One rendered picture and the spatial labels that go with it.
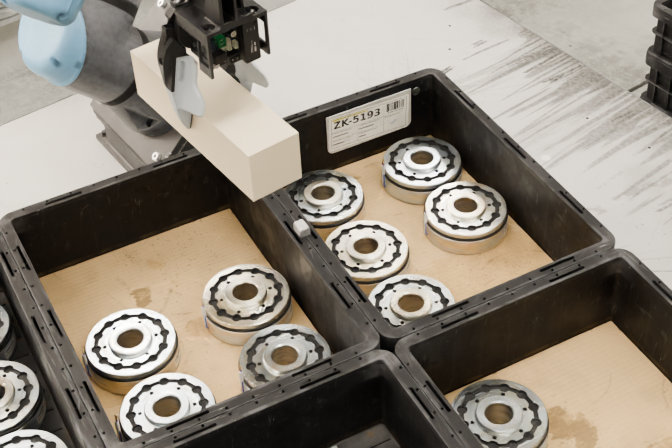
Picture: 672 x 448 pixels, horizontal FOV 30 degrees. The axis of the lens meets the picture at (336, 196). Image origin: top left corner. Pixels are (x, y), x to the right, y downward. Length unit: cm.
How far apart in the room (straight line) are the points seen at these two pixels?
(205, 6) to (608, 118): 90
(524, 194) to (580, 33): 192
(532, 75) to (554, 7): 149
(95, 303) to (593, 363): 58
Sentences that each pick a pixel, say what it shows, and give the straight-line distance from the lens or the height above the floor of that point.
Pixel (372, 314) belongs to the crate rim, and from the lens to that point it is 133.
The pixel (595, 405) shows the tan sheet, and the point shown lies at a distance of 139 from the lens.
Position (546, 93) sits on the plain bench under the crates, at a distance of 202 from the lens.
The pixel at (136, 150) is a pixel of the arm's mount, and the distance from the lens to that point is 183.
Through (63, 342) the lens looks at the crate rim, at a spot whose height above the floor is 93.
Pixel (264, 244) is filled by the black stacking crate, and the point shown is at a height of 85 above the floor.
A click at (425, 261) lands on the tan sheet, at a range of 153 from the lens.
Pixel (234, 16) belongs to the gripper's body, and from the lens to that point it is 123.
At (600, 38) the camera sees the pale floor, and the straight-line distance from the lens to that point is 342.
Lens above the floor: 189
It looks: 41 degrees down
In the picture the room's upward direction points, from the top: 3 degrees counter-clockwise
